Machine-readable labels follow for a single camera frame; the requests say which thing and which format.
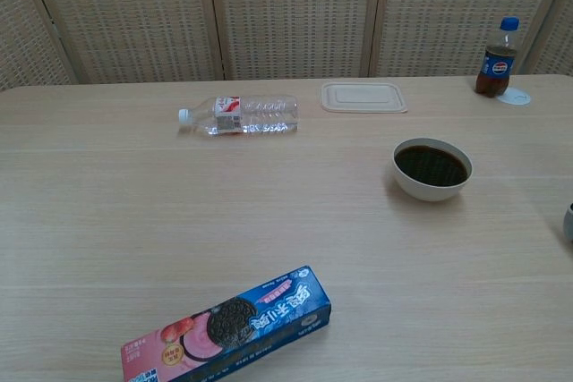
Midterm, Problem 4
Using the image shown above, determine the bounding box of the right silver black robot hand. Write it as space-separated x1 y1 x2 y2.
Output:
562 202 573 242

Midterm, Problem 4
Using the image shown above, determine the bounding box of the white bowl with dark liquid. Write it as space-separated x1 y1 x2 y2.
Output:
392 137 474 202

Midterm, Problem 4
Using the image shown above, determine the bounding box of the cola bottle with blue cap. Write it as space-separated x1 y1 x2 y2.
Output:
474 16 521 98

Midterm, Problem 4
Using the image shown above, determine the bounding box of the clear plastic water bottle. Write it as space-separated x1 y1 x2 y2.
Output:
177 94 300 137

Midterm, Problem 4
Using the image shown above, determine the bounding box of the white round table disc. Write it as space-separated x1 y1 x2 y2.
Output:
495 89 535 107

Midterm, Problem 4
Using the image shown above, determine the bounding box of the clear plastic container lid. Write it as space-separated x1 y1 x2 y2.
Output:
320 81 409 115

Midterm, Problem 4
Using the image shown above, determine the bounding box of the wooden rattan folding screen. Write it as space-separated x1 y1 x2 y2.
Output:
0 0 573 92

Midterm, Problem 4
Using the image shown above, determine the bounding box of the blue pink cookie box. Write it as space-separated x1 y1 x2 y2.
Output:
120 265 333 382

